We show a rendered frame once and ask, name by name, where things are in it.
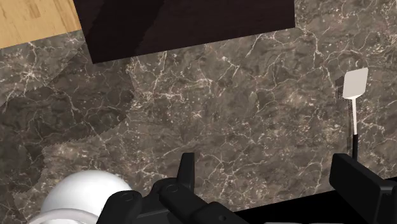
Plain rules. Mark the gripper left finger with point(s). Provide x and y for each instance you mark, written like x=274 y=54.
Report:
x=173 y=201

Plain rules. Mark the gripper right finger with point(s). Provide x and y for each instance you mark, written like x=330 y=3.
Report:
x=369 y=189

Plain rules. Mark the white round object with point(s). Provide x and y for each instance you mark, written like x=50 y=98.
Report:
x=80 y=192

